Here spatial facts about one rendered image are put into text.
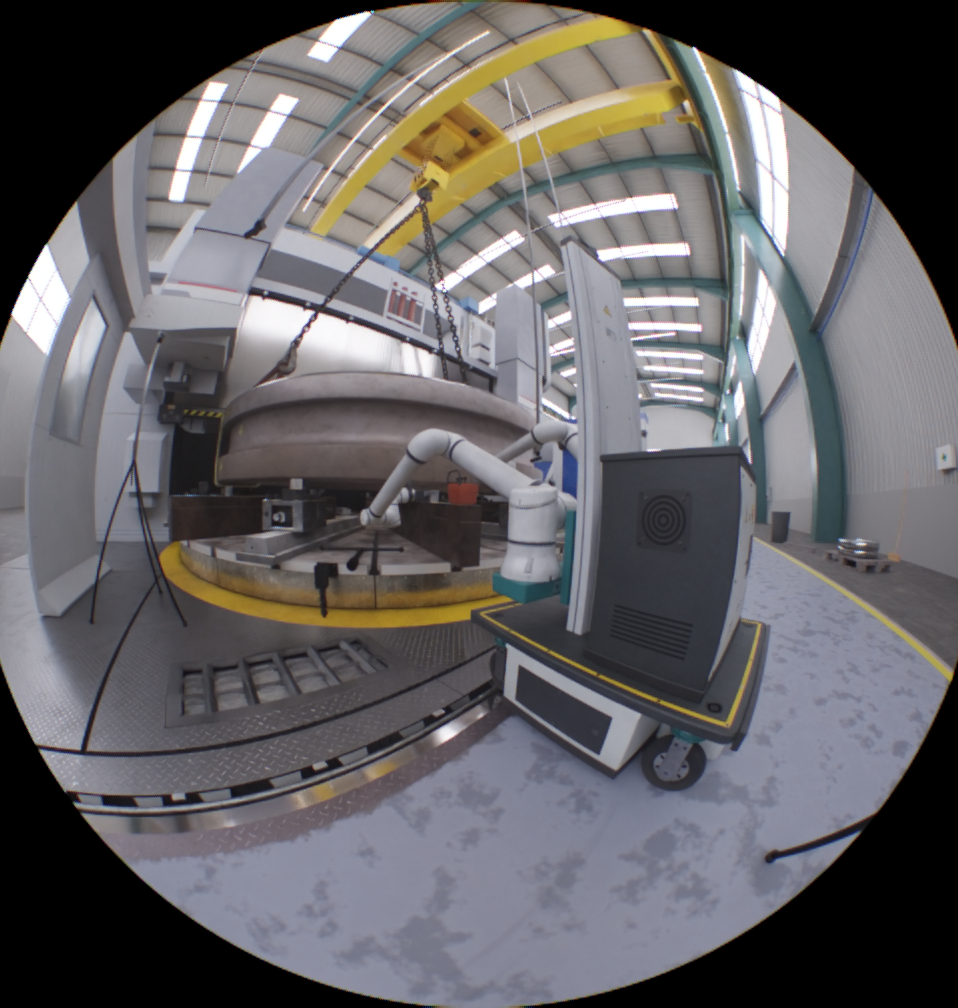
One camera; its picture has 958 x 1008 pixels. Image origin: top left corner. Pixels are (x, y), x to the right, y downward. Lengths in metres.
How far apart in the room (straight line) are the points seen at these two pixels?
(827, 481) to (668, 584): 8.89
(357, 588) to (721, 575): 1.81
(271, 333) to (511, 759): 5.70
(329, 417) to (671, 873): 3.04
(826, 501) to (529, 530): 8.95
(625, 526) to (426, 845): 0.85
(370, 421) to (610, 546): 2.21
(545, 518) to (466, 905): 0.99
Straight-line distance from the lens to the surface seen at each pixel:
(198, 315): 3.52
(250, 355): 5.37
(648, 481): 0.66
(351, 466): 2.38
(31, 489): 2.49
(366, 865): 0.78
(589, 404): 0.92
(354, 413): 2.61
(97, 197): 2.62
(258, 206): 5.18
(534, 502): 0.85
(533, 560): 0.87
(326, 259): 8.55
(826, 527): 9.40
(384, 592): 1.93
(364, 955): 0.74
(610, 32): 11.11
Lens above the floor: 0.73
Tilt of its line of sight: 1 degrees down
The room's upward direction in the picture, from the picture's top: 2 degrees clockwise
